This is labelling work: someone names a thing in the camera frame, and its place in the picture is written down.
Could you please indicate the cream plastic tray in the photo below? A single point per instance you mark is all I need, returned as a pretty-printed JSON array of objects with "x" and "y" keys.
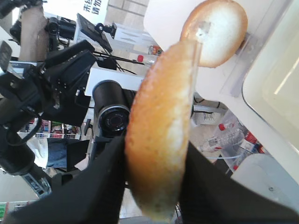
[{"x": 271, "y": 87}]

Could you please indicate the clear right ingredient rack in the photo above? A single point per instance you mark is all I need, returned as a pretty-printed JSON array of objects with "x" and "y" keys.
[{"x": 264, "y": 17}]

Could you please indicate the bun top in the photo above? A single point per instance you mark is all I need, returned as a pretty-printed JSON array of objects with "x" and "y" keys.
[{"x": 158, "y": 131}]

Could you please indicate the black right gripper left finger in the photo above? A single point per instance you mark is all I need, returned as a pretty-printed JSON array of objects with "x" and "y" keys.
[{"x": 93, "y": 197}]

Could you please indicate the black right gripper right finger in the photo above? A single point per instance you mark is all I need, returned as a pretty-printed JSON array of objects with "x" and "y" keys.
[{"x": 208, "y": 196}]

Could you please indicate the black monitor on stand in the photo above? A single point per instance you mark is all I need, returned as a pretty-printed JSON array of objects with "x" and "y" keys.
[{"x": 85, "y": 30}]

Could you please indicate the white sign chinese text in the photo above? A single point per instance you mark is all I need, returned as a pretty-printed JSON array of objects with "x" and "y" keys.
[{"x": 93, "y": 10}]

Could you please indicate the water bottle red cap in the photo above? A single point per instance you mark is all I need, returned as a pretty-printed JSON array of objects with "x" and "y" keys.
[{"x": 227, "y": 135}]

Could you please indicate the black round camera lens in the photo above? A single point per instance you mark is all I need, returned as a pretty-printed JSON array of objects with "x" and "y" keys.
[{"x": 111, "y": 108}]

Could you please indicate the far standing bun half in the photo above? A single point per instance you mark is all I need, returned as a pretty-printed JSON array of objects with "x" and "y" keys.
[{"x": 220, "y": 26}]

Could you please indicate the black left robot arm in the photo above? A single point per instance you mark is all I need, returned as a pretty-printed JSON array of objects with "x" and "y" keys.
[{"x": 27, "y": 97}]

